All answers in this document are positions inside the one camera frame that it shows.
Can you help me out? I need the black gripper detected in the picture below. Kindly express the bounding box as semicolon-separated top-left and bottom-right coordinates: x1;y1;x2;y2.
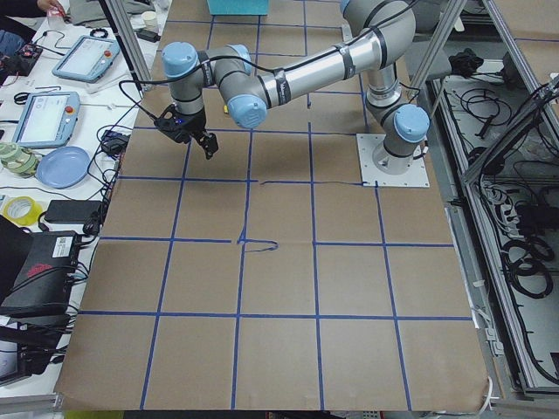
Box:
154;104;218;160

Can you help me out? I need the grey chair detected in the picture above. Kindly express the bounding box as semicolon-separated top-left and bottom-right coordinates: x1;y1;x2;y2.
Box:
405;19;453;87

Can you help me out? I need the black red computer box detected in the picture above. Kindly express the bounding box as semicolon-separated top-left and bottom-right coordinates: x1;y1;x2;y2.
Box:
1;228;79;319

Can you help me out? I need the green tape rolls stack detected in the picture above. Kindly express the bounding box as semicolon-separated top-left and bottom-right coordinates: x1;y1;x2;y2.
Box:
1;142;39;178

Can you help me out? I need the cream paper cup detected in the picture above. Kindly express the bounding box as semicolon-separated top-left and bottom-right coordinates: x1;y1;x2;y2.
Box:
141;10;158;32

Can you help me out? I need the blue teach pendant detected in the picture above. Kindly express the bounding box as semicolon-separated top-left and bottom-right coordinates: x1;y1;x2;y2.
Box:
52;36;121;83
12;92;81;149

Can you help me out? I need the yellow tape roll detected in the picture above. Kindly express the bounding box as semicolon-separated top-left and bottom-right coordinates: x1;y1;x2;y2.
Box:
2;196;44;227

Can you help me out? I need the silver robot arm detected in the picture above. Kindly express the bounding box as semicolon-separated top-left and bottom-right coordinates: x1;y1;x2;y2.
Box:
153;1;430;159

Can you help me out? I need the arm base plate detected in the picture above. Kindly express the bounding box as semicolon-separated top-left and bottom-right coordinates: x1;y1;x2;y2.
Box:
356;134;430;188

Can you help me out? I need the turquoise plastic bin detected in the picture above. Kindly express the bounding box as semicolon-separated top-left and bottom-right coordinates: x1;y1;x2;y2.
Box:
207;0;269;16

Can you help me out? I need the black power adapter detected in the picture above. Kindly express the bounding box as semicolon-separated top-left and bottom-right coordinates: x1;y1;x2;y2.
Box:
44;200;101;223

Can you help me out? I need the upper blue teach pendant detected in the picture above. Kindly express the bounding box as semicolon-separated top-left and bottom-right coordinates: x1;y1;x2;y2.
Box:
52;36;121;83

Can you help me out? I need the aluminium frame post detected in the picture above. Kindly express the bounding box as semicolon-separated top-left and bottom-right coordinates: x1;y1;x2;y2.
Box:
104;0;152;92

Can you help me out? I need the light blue plate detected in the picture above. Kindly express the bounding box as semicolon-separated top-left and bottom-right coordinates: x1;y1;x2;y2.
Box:
36;146;90;189

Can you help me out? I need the lower blue teach pendant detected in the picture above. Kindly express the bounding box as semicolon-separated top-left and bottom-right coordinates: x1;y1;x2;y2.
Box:
12;92;81;149

